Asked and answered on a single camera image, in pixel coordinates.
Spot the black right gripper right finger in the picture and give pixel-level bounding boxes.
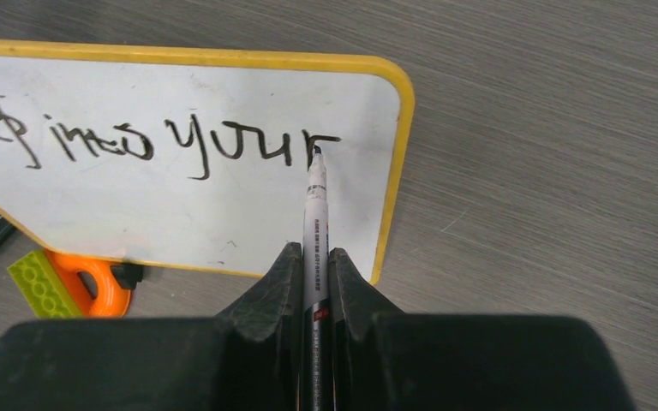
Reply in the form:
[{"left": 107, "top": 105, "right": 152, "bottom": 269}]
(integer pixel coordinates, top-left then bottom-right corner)
[{"left": 328, "top": 248, "right": 635, "bottom": 410}]

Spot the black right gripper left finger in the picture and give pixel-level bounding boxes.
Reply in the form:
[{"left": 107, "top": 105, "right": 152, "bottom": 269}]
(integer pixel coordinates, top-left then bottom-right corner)
[{"left": 0, "top": 242, "right": 302, "bottom": 410}]

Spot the white black marker pen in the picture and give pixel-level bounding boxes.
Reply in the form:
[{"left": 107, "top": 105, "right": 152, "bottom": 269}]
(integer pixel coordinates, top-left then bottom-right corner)
[{"left": 299, "top": 146, "right": 335, "bottom": 410}]

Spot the yellow framed whiteboard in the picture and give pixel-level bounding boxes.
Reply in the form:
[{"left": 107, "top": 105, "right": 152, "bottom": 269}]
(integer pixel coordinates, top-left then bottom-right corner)
[{"left": 0, "top": 39, "right": 415, "bottom": 283}]

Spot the metal whiteboard stand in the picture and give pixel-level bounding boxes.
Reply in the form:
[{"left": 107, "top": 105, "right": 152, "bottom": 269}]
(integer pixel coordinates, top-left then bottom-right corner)
[{"left": 110, "top": 262, "right": 145, "bottom": 290}]

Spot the green orange toy block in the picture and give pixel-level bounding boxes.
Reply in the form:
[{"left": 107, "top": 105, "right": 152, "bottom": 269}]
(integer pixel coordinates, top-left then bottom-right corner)
[{"left": 8, "top": 249, "right": 133, "bottom": 318}]

